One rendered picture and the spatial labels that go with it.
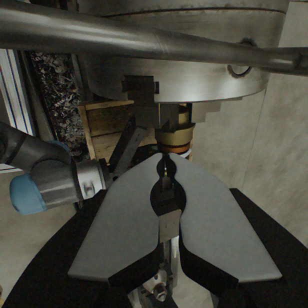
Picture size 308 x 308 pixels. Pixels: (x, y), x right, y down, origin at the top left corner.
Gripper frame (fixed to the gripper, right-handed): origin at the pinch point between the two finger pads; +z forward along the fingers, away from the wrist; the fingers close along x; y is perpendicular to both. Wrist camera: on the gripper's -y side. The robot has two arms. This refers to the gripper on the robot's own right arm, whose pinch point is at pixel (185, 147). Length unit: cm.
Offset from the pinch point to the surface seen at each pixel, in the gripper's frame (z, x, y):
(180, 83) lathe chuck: -10.5, 13.9, -17.3
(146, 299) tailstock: -9, -14, 98
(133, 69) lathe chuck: -14.9, 10.7, -18.8
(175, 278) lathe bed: 13, -21, 109
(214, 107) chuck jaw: 3.7, 3.6, -10.1
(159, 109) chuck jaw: -11.6, 10.8, -13.7
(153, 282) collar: -11.9, 6.3, 39.1
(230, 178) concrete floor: 143, -108, 130
